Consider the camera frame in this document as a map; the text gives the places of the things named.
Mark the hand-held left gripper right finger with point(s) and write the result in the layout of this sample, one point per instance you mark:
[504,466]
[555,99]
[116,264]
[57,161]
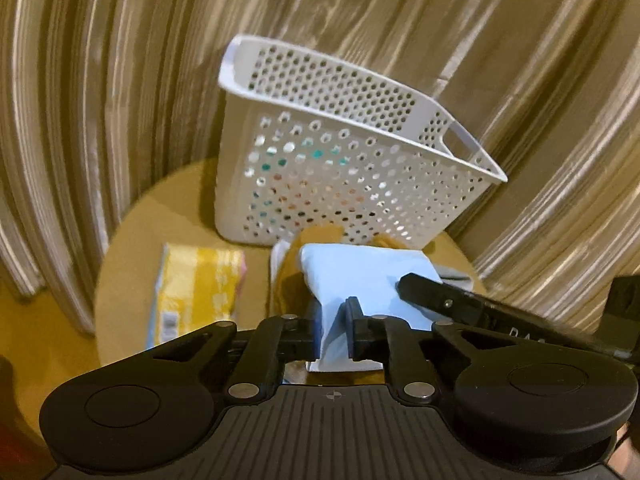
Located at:
[353,331]

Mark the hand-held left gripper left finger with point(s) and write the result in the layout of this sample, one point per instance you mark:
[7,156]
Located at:
[306,340]

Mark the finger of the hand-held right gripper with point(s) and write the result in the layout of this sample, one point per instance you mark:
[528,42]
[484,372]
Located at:
[440,296]

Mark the light blue cloth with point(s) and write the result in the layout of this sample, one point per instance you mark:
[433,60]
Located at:
[360,270]

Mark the white perforated plastic basket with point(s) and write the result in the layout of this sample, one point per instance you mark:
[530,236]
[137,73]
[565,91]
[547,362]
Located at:
[235,160]

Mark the yellow round desktop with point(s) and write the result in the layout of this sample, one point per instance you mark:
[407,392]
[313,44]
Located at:
[165,210]

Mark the brown soft object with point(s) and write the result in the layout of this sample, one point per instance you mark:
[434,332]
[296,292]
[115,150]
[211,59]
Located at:
[290,280]

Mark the yellow patterned packet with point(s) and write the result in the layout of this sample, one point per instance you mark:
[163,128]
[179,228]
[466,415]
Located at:
[200,285]

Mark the beige pleated curtain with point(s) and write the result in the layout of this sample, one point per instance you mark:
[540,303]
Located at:
[500,35]

